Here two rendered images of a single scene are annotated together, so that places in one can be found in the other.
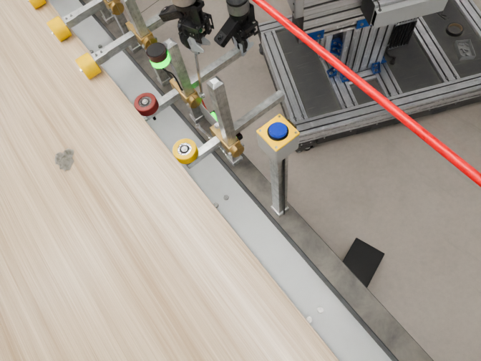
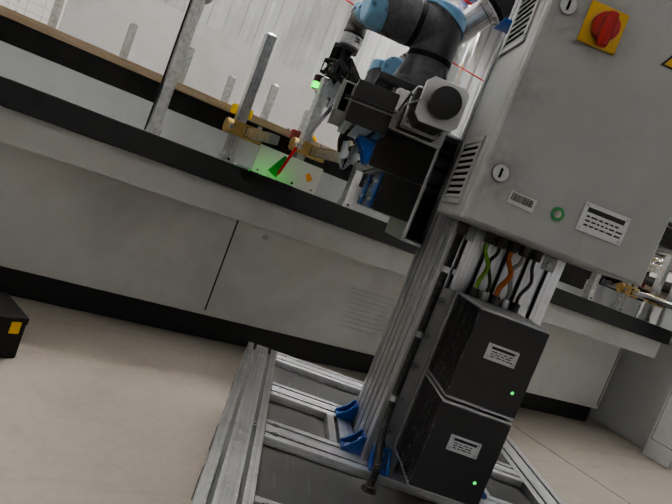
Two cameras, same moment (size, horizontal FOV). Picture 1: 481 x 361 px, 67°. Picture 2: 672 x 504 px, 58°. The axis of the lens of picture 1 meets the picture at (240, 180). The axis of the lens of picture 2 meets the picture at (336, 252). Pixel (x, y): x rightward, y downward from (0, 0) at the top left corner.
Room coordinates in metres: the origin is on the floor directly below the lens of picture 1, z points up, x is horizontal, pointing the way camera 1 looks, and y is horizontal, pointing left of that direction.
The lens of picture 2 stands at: (0.92, -2.13, 0.72)
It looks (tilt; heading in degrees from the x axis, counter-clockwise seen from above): 5 degrees down; 85
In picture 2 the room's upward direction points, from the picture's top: 21 degrees clockwise
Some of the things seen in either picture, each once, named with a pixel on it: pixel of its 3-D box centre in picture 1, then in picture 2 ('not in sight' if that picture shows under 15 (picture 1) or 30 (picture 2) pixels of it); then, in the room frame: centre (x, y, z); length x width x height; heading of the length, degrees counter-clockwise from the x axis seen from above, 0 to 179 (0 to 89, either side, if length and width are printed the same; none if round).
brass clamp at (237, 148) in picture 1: (227, 140); (243, 131); (0.67, 0.01, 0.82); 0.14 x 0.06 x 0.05; 24
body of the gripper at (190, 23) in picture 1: (192, 17); (340, 63); (0.90, 0.01, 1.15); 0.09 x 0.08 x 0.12; 45
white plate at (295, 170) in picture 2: (204, 112); (288, 170); (0.86, 0.07, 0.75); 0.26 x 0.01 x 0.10; 24
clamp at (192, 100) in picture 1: (185, 92); (307, 149); (0.90, 0.11, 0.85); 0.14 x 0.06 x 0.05; 24
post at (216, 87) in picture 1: (227, 128); (247, 101); (0.65, 0.00, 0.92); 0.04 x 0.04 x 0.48; 24
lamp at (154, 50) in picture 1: (166, 73); not in sight; (0.86, 0.14, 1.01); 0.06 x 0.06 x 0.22; 24
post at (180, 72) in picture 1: (187, 91); (304, 140); (0.88, 0.10, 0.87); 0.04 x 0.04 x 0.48; 24
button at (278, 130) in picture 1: (278, 131); not in sight; (0.41, -0.11, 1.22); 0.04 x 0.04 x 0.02
